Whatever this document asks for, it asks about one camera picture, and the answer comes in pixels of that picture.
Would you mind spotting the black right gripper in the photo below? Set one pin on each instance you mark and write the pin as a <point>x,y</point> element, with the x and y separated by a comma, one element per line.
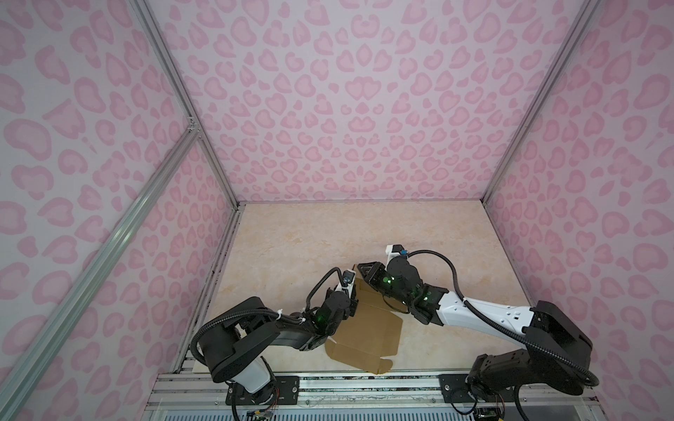
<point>375,274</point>

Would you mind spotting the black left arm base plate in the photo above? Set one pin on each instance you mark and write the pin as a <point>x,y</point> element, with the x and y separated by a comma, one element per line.
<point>281,390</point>

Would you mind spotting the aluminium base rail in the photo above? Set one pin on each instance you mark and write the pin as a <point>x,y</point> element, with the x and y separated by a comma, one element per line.
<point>404,395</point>

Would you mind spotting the aluminium right corner post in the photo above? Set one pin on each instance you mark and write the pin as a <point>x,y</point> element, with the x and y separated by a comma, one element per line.
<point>579,28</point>

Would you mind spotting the aluminium corner post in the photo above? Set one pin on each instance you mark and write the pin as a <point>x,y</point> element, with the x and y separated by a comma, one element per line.
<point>158,43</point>
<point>579,28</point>

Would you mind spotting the aluminium left corner post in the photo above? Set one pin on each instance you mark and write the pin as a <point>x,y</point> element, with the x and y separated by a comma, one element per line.
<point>158,43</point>

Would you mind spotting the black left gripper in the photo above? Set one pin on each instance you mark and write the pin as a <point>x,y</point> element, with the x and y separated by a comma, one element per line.
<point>346,295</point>

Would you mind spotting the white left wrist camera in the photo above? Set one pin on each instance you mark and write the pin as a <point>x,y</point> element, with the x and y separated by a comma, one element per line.
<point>347,282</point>

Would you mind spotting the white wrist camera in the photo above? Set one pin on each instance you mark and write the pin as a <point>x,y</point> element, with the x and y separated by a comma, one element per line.
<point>395,251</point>
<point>347,282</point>

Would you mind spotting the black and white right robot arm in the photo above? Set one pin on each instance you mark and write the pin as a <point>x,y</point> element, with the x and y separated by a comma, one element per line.
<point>552,350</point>

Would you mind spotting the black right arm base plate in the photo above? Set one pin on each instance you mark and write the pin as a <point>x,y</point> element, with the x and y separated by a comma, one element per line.
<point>454,389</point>

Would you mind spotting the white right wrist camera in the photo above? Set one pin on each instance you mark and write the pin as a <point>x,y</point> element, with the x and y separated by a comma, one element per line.
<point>395,251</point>

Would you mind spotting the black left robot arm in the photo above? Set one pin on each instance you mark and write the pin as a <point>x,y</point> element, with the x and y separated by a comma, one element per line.
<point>231,345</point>

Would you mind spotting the brown cardboard box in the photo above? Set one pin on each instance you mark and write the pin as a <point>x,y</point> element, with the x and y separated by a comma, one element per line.
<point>368,340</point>

